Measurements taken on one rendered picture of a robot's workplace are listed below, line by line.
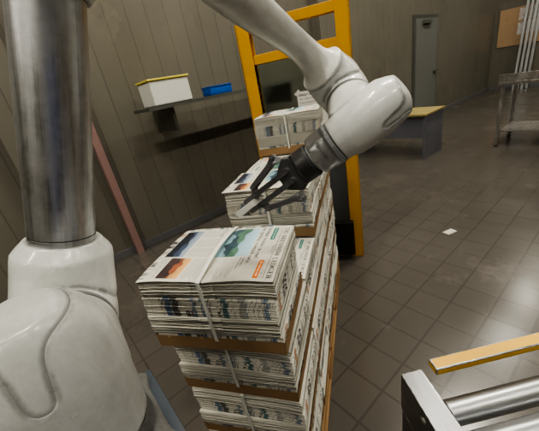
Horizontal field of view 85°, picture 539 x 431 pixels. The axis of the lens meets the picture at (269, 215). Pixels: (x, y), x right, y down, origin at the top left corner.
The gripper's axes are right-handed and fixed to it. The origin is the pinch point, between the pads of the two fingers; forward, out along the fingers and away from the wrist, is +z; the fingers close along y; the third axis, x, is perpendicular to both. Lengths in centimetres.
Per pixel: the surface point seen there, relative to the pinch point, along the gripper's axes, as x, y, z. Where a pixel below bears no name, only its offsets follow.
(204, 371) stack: -1, 33, 45
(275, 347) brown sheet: -5.6, 32.6, 13.7
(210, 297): -8.7, 12.6, 18.6
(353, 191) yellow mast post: 170, 30, 7
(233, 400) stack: 2, 47, 46
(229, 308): -8.3, 17.5, 15.9
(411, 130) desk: 450, 30, -66
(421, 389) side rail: -5, 55, -11
